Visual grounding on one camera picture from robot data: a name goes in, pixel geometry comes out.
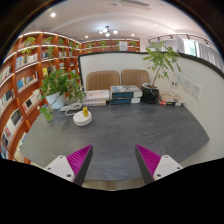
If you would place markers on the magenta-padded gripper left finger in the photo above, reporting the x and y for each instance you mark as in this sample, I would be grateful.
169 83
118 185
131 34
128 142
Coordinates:
60 166

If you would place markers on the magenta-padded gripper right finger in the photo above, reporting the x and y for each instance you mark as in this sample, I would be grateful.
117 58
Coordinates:
166 166

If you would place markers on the yellow charger block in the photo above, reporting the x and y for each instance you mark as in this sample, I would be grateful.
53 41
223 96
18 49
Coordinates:
85 111

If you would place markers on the round white power strip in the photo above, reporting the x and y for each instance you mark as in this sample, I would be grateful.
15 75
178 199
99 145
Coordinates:
80 120

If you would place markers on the small stack of books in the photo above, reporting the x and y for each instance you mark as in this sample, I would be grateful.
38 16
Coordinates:
171 99

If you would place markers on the pothos plant in white pot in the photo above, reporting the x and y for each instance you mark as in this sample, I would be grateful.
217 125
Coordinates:
55 99

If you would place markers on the thin white book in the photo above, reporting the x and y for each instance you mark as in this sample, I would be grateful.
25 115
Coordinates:
95 103

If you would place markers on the tall plant in black pot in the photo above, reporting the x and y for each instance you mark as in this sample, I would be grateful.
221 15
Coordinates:
150 95

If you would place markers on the large white book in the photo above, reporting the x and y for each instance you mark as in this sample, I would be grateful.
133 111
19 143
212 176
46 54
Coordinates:
96 95

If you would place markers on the thick dark blue book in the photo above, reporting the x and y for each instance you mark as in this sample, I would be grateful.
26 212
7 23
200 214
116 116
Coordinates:
126 90

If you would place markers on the long orange bookshelf unit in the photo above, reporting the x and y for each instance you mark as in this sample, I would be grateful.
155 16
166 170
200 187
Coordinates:
23 83

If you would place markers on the brown padded chair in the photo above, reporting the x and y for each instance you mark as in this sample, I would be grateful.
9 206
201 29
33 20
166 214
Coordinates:
135 77
102 80

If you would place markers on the white sheer curtain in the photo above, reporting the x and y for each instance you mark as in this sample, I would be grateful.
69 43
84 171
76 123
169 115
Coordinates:
211 55

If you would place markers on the globe ceiling chandelier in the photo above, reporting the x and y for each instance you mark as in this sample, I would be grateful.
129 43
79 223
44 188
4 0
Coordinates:
107 31

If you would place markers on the recessed ceiling spotlights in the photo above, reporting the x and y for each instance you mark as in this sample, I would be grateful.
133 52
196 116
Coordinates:
52 14

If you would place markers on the ceiling air conditioner vent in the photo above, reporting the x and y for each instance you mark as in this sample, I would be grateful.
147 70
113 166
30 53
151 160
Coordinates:
133 3

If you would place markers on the white wall socket panel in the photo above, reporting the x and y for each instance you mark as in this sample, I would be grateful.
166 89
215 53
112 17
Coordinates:
187 84
197 90

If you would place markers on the black track light rail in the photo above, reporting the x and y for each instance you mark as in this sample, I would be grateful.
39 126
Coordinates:
180 36

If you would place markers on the orange wall shelf with plants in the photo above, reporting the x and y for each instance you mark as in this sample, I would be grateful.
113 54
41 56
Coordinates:
110 45

